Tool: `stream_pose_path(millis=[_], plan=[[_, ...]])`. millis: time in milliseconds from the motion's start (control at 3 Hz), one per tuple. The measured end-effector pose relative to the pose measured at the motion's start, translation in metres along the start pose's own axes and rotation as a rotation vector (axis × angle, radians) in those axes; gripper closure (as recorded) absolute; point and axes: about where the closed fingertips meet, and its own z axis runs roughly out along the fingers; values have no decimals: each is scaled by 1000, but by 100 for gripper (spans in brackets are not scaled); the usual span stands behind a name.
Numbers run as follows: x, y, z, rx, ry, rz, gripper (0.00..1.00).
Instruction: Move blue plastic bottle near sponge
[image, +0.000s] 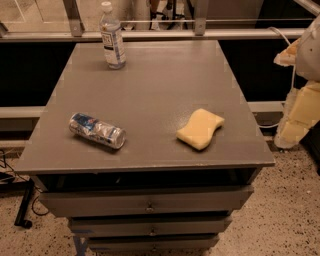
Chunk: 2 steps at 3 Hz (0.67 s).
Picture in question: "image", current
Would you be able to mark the middle grey drawer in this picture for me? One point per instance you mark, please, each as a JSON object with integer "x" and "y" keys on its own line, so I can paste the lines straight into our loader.
{"x": 150, "y": 226}

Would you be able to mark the yellow sponge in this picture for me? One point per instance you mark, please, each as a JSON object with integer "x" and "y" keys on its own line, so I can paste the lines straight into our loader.
{"x": 199, "y": 130}

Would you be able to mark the black stand leg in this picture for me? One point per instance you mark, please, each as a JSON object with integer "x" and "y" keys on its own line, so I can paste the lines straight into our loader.
{"x": 21, "y": 220}

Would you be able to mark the grey drawer cabinet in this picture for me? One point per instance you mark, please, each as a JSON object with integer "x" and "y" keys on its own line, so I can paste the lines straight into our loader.
{"x": 151, "y": 98}

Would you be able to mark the grey drawer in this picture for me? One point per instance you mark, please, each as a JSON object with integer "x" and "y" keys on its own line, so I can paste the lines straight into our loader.
{"x": 153, "y": 201}
{"x": 150, "y": 226}
{"x": 152, "y": 243}

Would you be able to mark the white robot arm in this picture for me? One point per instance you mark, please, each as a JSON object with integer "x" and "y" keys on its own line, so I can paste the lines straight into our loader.
{"x": 307, "y": 64}

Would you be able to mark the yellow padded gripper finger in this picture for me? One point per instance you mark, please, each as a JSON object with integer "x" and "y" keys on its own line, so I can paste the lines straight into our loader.
{"x": 301, "y": 113}
{"x": 287, "y": 57}

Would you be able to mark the clear plastic water bottle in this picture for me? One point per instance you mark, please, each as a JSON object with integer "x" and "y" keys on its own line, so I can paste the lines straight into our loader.
{"x": 111, "y": 33}

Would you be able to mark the metal railing frame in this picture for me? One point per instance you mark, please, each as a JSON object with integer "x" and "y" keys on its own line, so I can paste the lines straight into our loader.
{"x": 77, "y": 20}

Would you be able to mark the top grey drawer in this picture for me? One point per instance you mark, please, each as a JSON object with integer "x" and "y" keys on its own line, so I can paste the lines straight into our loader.
{"x": 153, "y": 201}

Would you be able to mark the bottom grey drawer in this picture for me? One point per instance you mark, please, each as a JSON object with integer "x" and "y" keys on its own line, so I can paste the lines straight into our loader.
{"x": 152, "y": 243}

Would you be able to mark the crushed blue silver can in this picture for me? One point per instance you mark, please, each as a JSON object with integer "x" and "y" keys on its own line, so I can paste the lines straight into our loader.
{"x": 97, "y": 131}

